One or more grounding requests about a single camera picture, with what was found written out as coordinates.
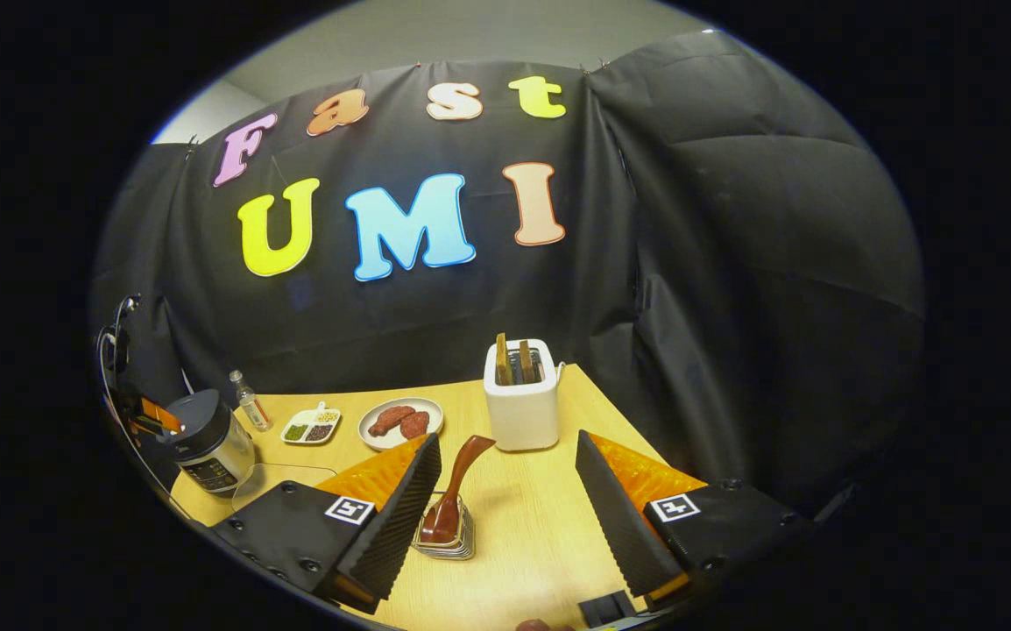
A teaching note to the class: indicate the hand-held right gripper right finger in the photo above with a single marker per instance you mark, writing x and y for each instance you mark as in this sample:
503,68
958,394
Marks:
619,517

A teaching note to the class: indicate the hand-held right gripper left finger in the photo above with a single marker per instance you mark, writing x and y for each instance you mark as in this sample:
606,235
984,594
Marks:
400,517

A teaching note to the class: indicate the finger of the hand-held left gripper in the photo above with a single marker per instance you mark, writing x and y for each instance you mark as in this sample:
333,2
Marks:
158,416

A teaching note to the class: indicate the dark lidded rice cooker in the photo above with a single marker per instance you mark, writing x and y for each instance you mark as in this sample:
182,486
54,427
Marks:
208,438

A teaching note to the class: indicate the brown wooden spoon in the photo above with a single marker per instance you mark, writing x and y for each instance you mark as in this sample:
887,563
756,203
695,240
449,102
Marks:
457,478

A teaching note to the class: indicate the white round plate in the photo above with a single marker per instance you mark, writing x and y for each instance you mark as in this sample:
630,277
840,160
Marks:
383,443

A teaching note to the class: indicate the black table clamp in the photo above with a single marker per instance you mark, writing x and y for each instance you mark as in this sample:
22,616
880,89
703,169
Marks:
606,607

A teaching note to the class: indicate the red meat piece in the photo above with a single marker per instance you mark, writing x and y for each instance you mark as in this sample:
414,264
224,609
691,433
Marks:
390,419
414,425

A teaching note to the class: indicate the small glass bottle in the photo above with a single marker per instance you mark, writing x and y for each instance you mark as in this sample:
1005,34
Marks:
251,407

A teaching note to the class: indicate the white divided seasoning dish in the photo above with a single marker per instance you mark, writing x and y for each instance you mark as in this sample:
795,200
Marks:
308,425

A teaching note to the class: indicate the white toaster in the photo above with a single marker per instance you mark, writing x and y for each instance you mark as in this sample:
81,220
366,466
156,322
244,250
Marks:
521,421

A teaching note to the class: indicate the brown toast slice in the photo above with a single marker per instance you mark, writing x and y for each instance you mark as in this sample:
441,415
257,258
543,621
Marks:
503,361
526,364

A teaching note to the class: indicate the black backdrop cloth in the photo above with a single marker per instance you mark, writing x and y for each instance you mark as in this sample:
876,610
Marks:
733,263

